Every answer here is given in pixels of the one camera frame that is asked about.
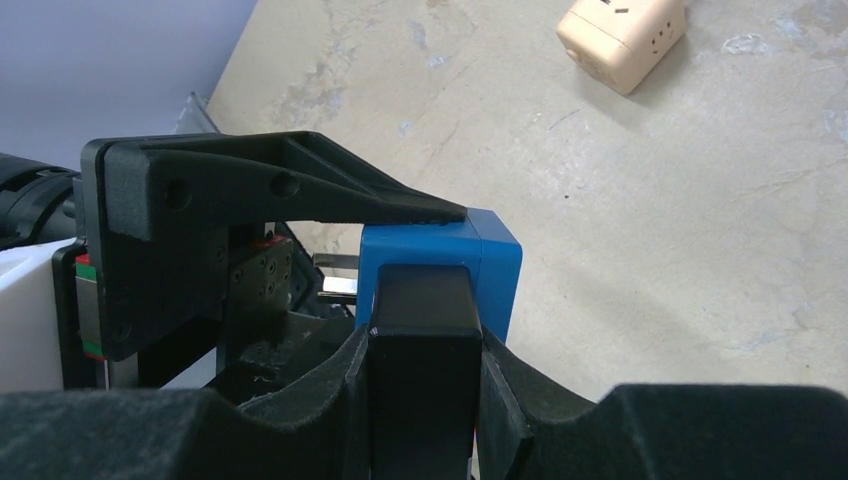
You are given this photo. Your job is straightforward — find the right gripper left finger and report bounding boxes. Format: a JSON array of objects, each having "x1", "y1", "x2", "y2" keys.
[{"x1": 1, "y1": 329, "x2": 368, "y2": 479}]

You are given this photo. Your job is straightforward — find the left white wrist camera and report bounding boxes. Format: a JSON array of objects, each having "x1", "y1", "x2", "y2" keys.
[{"x1": 0, "y1": 239, "x2": 73, "y2": 394}]

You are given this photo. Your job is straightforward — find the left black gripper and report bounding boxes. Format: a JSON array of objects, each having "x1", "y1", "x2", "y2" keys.
[{"x1": 51, "y1": 131, "x2": 467, "y2": 404}]

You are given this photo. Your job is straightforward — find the blue wall socket box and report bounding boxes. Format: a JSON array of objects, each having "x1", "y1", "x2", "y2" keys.
[{"x1": 311, "y1": 207, "x2": 524, "y2": 346}]

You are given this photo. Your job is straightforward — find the beige dragon cube socket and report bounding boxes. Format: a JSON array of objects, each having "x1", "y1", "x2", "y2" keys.
[{"x1": 556, "y1": 0, "x2": 687, "y2": 96}]

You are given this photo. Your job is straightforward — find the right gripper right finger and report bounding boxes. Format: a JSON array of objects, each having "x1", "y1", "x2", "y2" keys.
[{"x1": 477, "y1": 332, "x2": 847, "y2": 479}]

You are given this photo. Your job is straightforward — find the black power brick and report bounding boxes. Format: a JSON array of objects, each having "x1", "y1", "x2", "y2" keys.
[{"x1": 367, "y1": 265, "x2": 482, "y2": 479}]

